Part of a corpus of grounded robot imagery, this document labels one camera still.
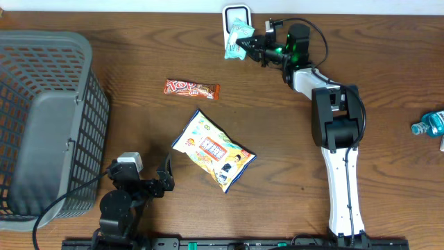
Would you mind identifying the light teal wipes pack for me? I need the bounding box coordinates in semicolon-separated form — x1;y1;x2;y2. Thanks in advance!
225;18;255;60

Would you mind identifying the yellow chips bag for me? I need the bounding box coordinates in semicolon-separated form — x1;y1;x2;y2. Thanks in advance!
172;109;257;193

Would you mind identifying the red Top chocolate bar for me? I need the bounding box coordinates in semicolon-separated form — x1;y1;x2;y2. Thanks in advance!
164;79;221;100

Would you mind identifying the teal mouthwash bottle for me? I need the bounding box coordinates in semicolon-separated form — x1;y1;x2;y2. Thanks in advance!
411;111;443;138

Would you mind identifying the small orange snack box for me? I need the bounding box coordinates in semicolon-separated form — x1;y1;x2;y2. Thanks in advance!
440;136;444;152

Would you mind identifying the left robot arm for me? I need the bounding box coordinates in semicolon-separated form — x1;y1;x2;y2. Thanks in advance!
89;152;175;250

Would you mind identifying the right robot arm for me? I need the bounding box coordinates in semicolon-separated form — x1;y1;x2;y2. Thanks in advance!
235;20;366;246

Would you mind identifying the white barcode scanner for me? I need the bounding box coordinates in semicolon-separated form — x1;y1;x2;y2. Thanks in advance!
222;4;252;47

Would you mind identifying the grey plastic basket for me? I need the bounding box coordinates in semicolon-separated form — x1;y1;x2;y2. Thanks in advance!
1;31;110;231

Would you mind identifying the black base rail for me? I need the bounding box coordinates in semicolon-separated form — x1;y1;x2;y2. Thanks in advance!
61;237;410;250

